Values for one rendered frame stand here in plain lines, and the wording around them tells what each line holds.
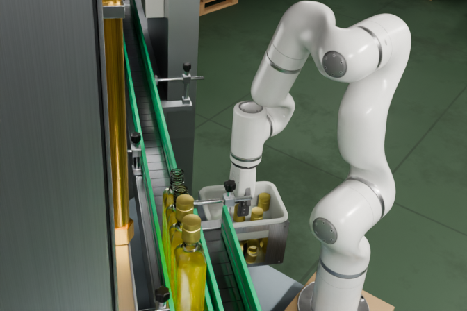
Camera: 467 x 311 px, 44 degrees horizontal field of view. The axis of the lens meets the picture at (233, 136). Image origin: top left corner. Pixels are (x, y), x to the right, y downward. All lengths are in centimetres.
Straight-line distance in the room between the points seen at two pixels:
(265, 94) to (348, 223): 35
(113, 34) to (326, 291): 108
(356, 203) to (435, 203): 223
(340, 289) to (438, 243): 181
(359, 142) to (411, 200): 227
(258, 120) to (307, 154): 222
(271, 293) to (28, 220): 140
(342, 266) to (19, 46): 118
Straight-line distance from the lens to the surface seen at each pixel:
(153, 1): 217
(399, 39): 119
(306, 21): 120
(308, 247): 300
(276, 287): 177
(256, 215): 163
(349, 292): 150
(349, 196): 130
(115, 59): 56
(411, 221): 333
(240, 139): 147
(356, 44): 109
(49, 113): 34
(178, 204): 111
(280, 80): 131
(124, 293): 65
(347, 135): 123
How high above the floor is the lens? 205
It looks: 33 degrees down
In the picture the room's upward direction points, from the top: 5 degrees clockwise
